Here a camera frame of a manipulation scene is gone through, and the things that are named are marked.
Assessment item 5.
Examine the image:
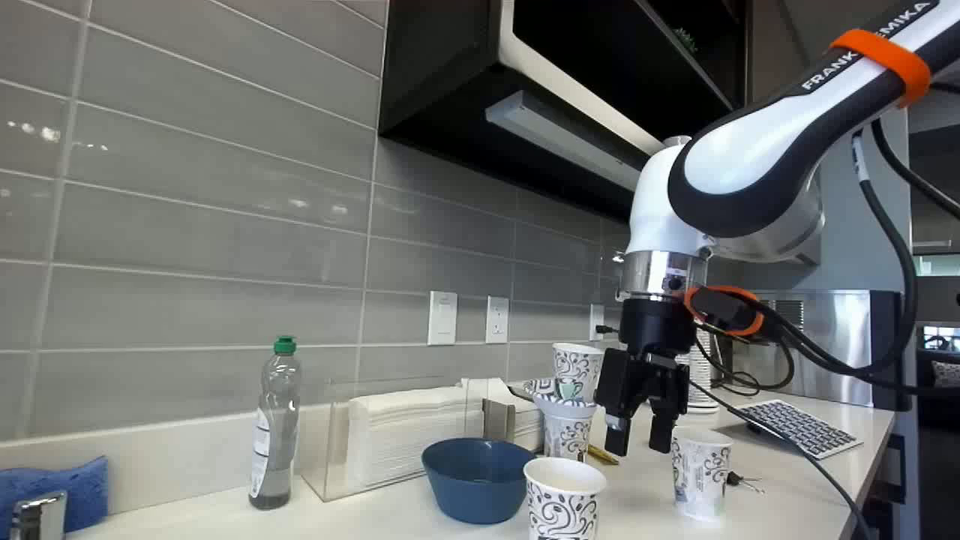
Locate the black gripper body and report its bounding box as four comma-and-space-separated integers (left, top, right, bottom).
594, 297, 698, 420

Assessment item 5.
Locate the dark blue plastic bowl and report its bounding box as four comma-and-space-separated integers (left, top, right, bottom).
420, 436, 541, 528

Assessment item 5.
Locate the grey keyboard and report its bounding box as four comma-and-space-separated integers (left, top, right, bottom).
738, 400, 865, 466

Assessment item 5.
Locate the stainless steel appliance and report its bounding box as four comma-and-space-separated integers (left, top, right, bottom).
733, 284, 916, 414

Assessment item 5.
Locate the dark base cabinet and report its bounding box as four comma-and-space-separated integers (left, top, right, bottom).
854, 402, 925, 540

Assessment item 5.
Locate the under-cabinet light bar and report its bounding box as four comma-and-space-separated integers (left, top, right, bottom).
483, 87, 649, 194

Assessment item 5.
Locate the clear acrylic napkin holder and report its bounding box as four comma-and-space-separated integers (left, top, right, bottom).
298, 385, 544, 503

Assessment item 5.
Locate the clear soap bottle green cap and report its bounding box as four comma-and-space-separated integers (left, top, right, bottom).
247, 334, 304, 513

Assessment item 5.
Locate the black upper cabinet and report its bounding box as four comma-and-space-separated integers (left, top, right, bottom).
376, 0, 753, 231

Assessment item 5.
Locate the blue sponge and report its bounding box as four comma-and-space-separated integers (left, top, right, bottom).
0, 452, 113, 537

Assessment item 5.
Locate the black orange wrist camera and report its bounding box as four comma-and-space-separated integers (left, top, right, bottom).
681, 283, 771, 339

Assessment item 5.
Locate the thin dark blue cable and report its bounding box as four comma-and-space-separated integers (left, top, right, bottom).
686, 375, 874, 540

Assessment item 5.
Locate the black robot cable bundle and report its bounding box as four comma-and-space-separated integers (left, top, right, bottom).
686, 85, 960, 402

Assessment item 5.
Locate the orange arm strap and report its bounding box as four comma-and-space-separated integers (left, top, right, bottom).
828, 27, 935, 108

